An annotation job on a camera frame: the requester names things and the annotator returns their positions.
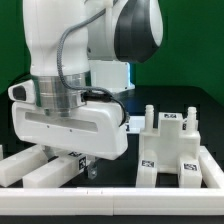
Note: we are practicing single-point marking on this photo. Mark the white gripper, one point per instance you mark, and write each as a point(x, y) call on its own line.
point(94, 129)

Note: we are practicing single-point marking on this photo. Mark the white L-shaped wall fence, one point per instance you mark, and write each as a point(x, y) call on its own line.
point(122, 201)

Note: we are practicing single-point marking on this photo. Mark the white chair back frame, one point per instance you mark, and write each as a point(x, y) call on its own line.
point(32, 167)

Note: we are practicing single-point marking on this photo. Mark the white marker base sheet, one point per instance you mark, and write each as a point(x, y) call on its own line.
point(135, 124)

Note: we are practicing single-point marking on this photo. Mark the white block left edge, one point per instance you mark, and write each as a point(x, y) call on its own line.
point(1, 153)

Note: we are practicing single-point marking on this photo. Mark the white chair seat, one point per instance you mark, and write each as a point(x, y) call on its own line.
point(175, 136)

